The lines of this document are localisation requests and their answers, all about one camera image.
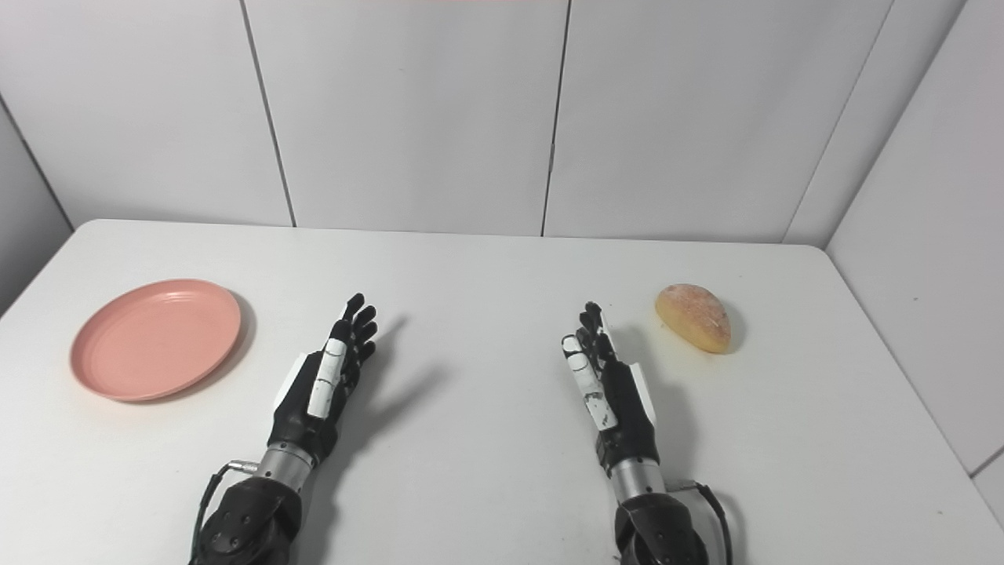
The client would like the bread roll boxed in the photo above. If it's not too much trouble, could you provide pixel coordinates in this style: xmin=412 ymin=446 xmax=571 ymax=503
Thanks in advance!
xmin=656 ymin=283 xmax=732 ymax=354

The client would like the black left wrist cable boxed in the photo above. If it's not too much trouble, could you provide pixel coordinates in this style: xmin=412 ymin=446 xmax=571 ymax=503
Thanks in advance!
xmin=187 ymin=460 xmax=260 ymax=565

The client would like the pink plate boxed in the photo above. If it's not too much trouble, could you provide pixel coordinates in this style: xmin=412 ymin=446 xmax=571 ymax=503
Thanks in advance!
xmin=69 ymin=279 xmax=242 ymax=403

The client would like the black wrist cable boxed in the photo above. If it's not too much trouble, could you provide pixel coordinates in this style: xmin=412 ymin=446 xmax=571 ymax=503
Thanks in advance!
xmin=673 ymin=480 xmax=735 ymax=565
xmin=187 ymin=460 xmax=260 ymax=565

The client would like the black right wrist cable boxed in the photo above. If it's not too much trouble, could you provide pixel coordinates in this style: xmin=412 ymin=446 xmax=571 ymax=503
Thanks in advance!
xmin=673 ymin=480 xmax=735 ymax=565

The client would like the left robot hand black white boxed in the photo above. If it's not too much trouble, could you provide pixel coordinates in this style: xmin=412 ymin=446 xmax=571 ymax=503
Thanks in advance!
xmin=267 ymin=293 xmax=379 ymax=468

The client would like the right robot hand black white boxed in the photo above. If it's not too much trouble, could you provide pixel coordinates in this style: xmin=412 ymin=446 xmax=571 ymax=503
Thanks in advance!
xmin=561 ymin=301 xmax=661 ymax=476

